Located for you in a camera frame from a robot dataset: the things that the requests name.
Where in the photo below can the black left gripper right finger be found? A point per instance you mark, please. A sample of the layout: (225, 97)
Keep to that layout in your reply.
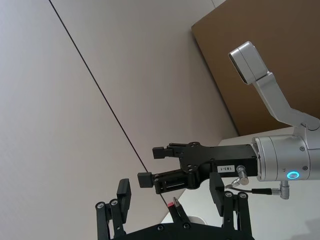
(217, 192)

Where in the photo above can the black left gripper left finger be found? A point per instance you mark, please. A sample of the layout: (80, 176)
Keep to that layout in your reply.
(123, 197)

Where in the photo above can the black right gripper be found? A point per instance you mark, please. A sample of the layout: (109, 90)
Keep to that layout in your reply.
(225, 156)

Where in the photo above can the white rounded object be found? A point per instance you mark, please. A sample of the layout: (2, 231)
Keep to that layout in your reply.
(197, 219)

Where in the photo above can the brown board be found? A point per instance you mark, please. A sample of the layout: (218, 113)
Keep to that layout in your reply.
(262, 32)

